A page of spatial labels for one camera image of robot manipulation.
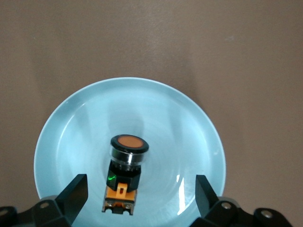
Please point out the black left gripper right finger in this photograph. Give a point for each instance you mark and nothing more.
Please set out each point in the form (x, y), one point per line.
(208, 203)

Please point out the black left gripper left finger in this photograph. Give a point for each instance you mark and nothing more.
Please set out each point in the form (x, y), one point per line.
(68, 198)

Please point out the orange push-button switch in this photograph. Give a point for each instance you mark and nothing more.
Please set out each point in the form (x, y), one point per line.
(125, 175)

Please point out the light blue round plate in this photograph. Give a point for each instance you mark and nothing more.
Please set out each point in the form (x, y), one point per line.
(130, 106)

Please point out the brown table cover mat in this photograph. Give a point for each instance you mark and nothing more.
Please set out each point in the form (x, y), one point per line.
(248, 47)

